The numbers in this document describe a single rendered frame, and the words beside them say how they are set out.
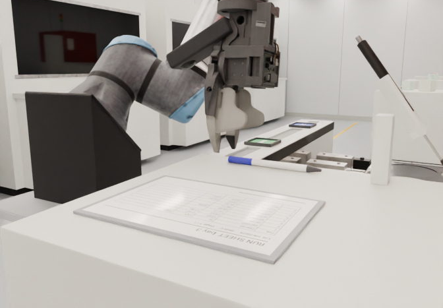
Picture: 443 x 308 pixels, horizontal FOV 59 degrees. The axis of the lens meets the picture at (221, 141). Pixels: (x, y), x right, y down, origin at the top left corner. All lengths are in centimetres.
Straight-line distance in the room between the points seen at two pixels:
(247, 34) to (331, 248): 34
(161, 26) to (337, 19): 468
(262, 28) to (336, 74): 832
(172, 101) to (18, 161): 293
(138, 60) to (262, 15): 43
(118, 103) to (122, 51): 13
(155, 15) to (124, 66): 441
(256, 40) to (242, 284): 36
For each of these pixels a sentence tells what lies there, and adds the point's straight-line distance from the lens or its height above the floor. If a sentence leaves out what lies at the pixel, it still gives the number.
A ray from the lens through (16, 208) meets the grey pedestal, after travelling 92.
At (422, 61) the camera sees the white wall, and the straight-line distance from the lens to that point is 866.
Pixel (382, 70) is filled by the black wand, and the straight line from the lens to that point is 51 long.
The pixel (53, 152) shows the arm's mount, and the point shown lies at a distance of 89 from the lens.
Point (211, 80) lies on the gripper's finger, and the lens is 54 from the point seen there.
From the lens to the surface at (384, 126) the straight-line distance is 50.
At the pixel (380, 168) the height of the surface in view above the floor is 99.
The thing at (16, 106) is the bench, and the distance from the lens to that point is 370.
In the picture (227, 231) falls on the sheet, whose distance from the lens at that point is 34.
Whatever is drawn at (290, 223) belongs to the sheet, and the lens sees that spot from 36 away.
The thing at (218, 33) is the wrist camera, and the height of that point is 115.
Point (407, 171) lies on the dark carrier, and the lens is 88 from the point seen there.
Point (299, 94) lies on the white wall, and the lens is 909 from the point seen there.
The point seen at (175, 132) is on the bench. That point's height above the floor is 25.
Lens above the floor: 111
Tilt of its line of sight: 11 degrees down
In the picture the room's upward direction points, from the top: straight up
